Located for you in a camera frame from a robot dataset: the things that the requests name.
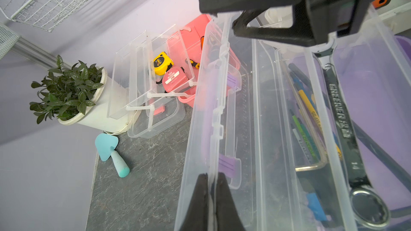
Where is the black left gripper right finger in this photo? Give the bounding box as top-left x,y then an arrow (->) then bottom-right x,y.
216,172 -> 245,231

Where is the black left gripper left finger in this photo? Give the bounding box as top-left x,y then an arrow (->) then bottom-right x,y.
180,173 -> 209,231

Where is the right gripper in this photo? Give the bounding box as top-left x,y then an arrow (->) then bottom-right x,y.
199,0 -> 373,47

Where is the purple toolbox with clear lid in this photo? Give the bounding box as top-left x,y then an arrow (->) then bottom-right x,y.
174,7 -> 411,231

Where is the white toolbox with clear lid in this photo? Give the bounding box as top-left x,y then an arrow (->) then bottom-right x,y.
376,0 -> 411,36

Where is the teal garden trowel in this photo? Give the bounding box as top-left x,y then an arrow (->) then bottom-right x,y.
95,133 -> 130,178

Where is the pink tape measure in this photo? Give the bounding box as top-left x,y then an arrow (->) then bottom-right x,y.
162,66 -> 188,93

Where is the yellow tape measure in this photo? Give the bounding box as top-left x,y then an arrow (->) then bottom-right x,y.
153,51 -> 174,76

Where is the white plastic flower pot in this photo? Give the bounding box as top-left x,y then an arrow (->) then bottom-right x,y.
58,69 -> 141,135

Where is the pink toolbox with clear lid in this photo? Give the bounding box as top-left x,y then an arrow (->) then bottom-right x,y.
108,15 -> 211,139

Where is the silver combination wrench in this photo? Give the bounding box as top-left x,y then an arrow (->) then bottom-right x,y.
311,38 -> 391,230

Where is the green potted plant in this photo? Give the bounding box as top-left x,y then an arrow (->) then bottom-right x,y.
30,55 -> 105,124

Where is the white wire side basket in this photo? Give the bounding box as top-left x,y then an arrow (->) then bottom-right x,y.
0,24 -> 20,59

